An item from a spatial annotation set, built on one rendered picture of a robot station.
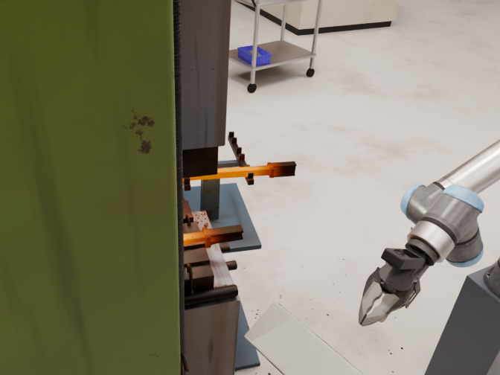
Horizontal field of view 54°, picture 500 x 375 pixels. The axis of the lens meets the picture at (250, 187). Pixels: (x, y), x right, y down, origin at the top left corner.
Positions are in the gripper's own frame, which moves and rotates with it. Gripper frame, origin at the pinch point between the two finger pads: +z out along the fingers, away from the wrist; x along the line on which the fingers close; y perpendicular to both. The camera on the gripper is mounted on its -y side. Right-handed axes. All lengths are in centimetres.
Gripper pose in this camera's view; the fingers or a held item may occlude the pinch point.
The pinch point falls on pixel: (364, 318)
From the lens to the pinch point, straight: 105.3
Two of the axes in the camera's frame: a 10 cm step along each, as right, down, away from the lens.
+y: 3.1, 5.5, 7.8
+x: -6.7, -4.5, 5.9
